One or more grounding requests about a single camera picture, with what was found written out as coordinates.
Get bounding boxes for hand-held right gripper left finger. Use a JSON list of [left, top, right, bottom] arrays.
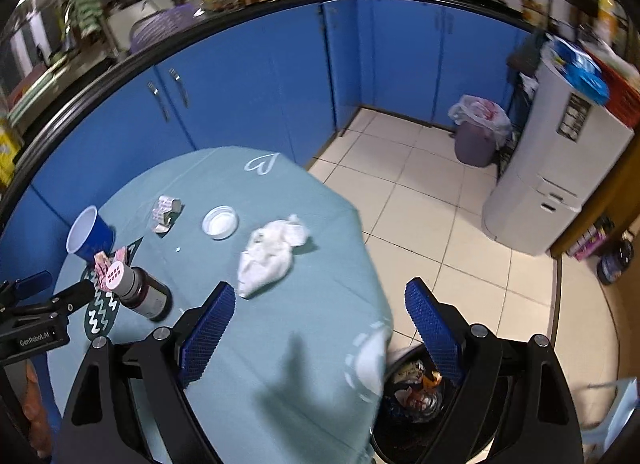
[[60, 281, 237, 464]]

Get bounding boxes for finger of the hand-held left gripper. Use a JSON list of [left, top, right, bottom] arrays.
[[0, 270, 54, 307], [10, 280, 97, 319]]

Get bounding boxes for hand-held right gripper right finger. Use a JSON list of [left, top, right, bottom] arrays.
[[404, 278, 583, 464]]

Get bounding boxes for pink wrapper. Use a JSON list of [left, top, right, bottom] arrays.
[[93, 245, 128, 292]]

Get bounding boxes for white tissue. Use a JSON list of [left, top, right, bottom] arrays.
[[236, 214, 311, 299]]

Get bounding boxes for black trash bin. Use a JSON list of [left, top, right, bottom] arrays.
[[372, 341, 506, 464]]

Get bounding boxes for person's left forearm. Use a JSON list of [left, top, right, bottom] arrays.
[[20, 359, 53, 460]]

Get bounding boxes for blue cup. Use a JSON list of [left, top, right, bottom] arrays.
[[66, 205, 117, 261]]

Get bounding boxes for dark brown pill bottle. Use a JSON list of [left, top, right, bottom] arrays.
[[106, 260, 173, 321]]

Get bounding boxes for white round lid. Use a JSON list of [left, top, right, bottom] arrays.
[[202, 206, 239, 240]]

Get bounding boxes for small white medicine box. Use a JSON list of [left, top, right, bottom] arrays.
[[151, 195, 183, 235]]

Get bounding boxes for large yellow detergent bottle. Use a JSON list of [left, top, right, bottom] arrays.
[[0, 116, 23, 187]]

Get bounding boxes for pink box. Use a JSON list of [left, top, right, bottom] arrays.
[[572, 224, 613, 261]]

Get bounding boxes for white cylindrical appliance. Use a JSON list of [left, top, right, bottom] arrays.
[[482, 61, 636, 257]]

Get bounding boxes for purple bin with plastic bag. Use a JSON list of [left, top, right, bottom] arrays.
[[447, 94, 513, 167]]

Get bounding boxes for blue round container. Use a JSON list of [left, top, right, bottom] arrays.
[[597, 239, 635, 285]]

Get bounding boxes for light blue plastic stool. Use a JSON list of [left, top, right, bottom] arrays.
[[582, 378, 640, 450]]

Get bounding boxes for blue base cabinets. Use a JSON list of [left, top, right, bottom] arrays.
[[0, 0, 538, 265]]

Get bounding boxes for black kitchen countertop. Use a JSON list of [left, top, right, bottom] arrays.
[[0, 0, 546, 215]]

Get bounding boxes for green checked towel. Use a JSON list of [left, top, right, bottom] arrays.
[[67, 0, 106, 37]]

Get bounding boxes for purple plastic basket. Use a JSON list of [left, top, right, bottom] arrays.
[[129, 8, 207, 55]]

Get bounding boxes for blue packet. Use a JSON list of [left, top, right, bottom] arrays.
[[547, 38, 610, 104]]

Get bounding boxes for red plastic basket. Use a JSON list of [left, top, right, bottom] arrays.
[[585, 46, 640, 129]]

